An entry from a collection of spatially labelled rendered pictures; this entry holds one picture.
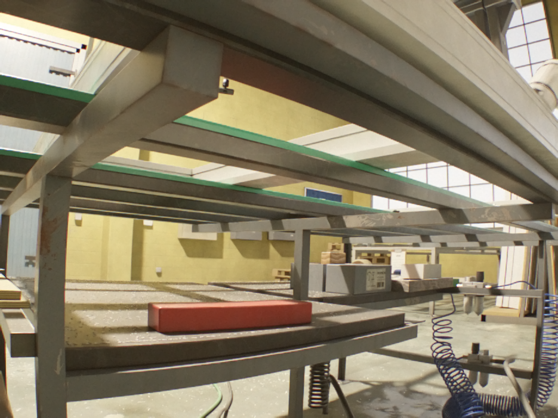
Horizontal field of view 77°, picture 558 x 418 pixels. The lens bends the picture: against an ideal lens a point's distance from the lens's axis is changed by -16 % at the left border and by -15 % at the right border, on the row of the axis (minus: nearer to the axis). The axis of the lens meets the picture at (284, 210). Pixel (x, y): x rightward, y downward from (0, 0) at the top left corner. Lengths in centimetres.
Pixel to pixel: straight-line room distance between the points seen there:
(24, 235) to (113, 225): 141
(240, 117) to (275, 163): 808
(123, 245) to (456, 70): 646
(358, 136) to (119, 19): 52
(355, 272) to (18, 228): 577
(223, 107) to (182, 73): 819
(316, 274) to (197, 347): 96
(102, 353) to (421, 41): 48
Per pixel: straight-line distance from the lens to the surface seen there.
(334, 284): 145
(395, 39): 30
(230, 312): 69
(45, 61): 723
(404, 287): 157
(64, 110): 41
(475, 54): 40
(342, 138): 70
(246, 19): 22
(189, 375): 58
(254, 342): 66
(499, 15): 54
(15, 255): 663
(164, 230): 739
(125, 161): 105
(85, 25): 22
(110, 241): 659
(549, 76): 105
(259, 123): 887
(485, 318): 491
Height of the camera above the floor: 72
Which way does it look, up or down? 6 degrees up
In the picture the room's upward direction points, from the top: 2 degrees clockwise
